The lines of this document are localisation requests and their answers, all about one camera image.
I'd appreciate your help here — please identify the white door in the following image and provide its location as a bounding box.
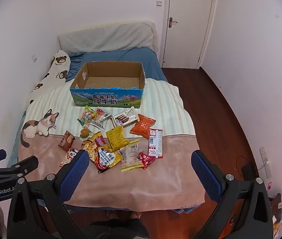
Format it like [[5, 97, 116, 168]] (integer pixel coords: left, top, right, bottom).
[[162, 0, 217, 69]]

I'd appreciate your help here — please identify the bear print pillow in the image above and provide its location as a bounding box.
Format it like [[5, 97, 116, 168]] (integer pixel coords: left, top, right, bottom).
[[30, 50, 71, 105]]

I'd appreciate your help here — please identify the person's left forearm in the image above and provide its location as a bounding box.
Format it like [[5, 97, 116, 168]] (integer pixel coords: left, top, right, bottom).
[[0, 202, 8, 232]]

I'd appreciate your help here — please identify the black power adapter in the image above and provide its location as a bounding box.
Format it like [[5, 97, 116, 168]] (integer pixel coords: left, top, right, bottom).
[[242, 163, 255, 176]]

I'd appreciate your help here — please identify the clear yellow-edged snack packet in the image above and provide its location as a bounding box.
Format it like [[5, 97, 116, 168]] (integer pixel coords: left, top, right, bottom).
[[120, 139, 144, 173]]

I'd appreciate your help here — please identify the cardboard box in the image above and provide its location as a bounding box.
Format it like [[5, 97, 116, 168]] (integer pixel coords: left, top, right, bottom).
[[70, 61, 146, 109]]

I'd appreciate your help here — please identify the grey headboard cushion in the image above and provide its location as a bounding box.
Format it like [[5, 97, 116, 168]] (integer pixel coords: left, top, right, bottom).
[[58, 21, 159, 54]]

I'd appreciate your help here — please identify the white snack packet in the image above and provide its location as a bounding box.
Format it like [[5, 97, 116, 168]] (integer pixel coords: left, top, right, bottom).
[[90, 107, 112, 130]]

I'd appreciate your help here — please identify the white power strip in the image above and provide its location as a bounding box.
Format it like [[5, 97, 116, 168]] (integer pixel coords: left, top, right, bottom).
[[259, 147, 273, 178]]

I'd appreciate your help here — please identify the long red white packet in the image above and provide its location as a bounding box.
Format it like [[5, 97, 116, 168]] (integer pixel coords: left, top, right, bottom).
[[148, 128, 164, 159]]

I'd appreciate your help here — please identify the chocolate stick biscuit packet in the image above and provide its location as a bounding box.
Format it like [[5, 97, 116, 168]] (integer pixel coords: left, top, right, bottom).
[[111, 108, 140, 127]]

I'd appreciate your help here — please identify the panda print snack packet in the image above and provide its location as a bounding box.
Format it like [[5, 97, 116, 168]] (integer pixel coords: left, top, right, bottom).
[[59, 148, 79, 168]]

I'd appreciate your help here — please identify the small clear jelly packet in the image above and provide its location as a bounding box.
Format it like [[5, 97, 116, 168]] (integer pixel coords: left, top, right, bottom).
[[79, 127, 93, 139]]

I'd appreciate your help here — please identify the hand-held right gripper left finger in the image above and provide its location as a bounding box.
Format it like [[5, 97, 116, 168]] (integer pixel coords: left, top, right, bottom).
[[7, 149, 90, 239]]

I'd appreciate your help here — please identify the small red snack packet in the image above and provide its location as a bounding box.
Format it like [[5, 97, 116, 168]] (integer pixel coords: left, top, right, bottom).
[[139, 152, 156, 170]]

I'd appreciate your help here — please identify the brown snack packet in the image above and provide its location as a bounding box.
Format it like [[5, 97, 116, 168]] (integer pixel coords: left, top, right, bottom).
[[58, 130, 75, 152]]

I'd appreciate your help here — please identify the bed with blue sheet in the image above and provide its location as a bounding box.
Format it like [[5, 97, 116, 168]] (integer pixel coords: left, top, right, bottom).
[[7, 48, 202, 215]]

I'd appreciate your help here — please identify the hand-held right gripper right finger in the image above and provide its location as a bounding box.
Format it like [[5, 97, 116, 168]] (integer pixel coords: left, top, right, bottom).
[[191, 150, 273, 239]]

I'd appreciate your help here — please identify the yellow snack packet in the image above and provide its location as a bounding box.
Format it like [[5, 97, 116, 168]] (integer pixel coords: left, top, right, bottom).
[[105, 126, 130, 151]]

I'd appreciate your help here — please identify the colourful candy bag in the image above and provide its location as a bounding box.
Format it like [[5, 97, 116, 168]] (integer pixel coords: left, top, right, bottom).
[[78, 105, 99, 126]]

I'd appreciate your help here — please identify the red yellow noodle bag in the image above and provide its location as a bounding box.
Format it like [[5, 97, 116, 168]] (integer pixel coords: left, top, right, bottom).
[[81, 132, 123, 173]]

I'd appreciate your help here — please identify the black power cable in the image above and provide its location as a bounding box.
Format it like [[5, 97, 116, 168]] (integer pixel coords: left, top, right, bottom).
[[236, 156, 268, 172]]

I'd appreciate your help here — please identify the orange snack packet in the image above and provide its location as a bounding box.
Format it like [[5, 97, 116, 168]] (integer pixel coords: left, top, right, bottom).
[[130, 114, 157, 138]]

